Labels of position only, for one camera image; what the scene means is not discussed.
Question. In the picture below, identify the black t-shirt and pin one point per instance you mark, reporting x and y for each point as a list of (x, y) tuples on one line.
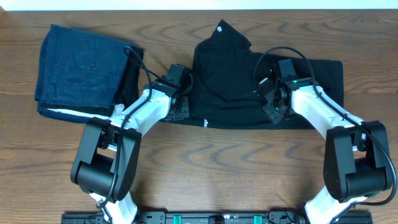
[(225, 79)]

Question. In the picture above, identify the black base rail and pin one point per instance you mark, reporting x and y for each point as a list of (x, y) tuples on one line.
[(273, 217)]

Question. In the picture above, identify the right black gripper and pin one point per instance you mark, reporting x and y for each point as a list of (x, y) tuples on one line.
[(274, 117)]

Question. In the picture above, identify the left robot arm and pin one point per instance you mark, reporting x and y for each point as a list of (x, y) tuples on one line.
[(106, 160)]

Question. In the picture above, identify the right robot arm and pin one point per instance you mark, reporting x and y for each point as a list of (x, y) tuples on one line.
[(357, 163)]

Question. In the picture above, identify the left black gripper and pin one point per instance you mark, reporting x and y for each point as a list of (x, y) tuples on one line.
[(185, 113)]

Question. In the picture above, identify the folded black garment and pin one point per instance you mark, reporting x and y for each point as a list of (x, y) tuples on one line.
[(128, 91)]

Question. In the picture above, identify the folded dark blue jeans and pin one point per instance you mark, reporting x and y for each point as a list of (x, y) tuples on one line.
[(79, 74)]

